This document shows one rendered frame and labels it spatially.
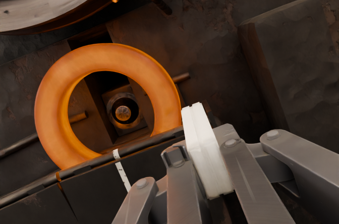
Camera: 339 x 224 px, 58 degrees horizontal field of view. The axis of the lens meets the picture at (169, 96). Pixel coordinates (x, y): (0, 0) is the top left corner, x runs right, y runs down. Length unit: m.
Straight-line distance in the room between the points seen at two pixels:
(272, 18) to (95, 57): 0.21
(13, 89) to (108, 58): 0.18
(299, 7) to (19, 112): 0.40
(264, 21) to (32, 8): 0.25
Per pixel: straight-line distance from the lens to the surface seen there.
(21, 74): 0.50
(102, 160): 0.38
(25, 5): 0.38
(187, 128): 0.17
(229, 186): 0.16
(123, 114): 0.47
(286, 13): 0.36
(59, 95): 0.40
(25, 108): 0.50
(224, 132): 0.17
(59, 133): 0.41
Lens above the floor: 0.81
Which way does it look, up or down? 9 degrees down
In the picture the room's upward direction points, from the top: 22 degrees counter-clockwise
